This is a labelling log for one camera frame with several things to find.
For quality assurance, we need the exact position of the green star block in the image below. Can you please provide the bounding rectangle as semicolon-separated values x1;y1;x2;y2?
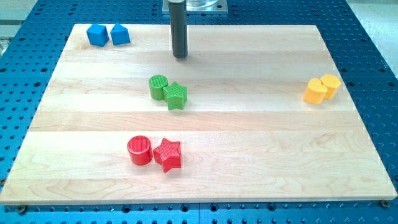
163;82;187;110

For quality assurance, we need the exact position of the green cylinder block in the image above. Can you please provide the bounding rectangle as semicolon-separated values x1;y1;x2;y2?
149;75;168;100

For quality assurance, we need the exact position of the red star block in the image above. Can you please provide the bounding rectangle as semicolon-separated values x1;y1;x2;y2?
153;138;182;173

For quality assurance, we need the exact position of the wooden board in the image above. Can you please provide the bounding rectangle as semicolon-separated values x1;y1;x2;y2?
1;24;397;205

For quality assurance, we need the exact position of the red cylinder block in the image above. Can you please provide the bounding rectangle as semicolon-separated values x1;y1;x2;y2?
127;136;153;166

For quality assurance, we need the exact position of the blue pentagon block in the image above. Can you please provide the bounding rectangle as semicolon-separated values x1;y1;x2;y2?
110;23;131;45

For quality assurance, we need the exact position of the yellow heart block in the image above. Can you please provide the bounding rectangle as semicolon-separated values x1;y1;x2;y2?
303;78;328;105

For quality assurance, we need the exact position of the blue cube block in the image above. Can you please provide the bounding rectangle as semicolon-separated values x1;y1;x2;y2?
86;24;109;47

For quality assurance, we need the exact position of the yellow hexagon block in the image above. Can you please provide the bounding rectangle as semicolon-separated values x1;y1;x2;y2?
320;74;341;100

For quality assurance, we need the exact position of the blue perforated table plate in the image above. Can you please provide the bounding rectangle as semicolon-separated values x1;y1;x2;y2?
1;0;397;223

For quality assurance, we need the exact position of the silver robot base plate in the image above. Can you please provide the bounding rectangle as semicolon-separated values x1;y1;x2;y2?
161;0;228;15

